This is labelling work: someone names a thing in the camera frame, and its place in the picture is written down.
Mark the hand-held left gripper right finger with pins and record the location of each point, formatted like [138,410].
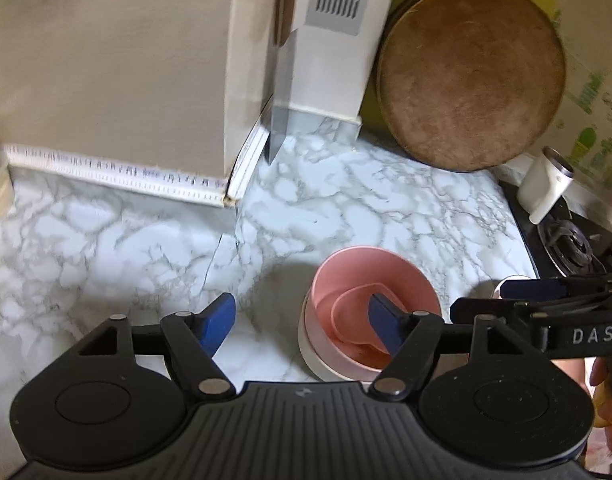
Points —
[388,322]

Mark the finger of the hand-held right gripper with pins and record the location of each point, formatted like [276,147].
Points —
[490,310]
[533,288]

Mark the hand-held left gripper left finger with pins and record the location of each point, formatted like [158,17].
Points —
[216,322]

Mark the small pink heart-shaped dish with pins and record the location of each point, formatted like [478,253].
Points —
[351,310]

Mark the pink bowl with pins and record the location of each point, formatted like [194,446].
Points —
[346,270]

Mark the cream bowl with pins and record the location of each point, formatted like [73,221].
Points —
[311,355]

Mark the person's right hand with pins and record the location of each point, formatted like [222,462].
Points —
[598,377]

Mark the black gas stove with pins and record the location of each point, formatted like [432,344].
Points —
[565,245]

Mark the white thermos cup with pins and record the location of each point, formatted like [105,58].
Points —
[540,185]

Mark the white patterned trim tape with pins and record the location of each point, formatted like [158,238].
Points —
[111,170]

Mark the round wooden cutting board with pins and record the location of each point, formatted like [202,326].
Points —
[465,75]

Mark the white pipe casing column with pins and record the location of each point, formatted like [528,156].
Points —
[331,75]

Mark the plant-print wall sticker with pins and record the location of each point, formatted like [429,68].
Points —
[590,110]

